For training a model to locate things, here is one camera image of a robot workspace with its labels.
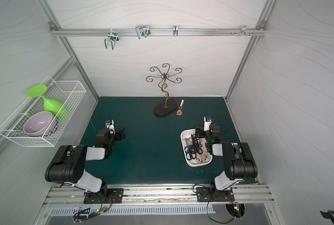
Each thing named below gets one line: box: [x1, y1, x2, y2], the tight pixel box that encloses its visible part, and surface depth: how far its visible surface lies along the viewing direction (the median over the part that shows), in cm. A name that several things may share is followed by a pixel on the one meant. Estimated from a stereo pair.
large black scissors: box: [190, 134, 203, 155], surface depth 93 cm
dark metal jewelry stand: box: [145, 63, 183, 116], surface depth 98 cm
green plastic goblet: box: [26, 84, 70, 120], surface depth 64 cm
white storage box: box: [180, 128, 213, 168], surface depth 89 cm
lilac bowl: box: [23, 110, 53, 137], surface depth 62 cm
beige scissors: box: [195, 151, 210, 164], surface depth 87 cm
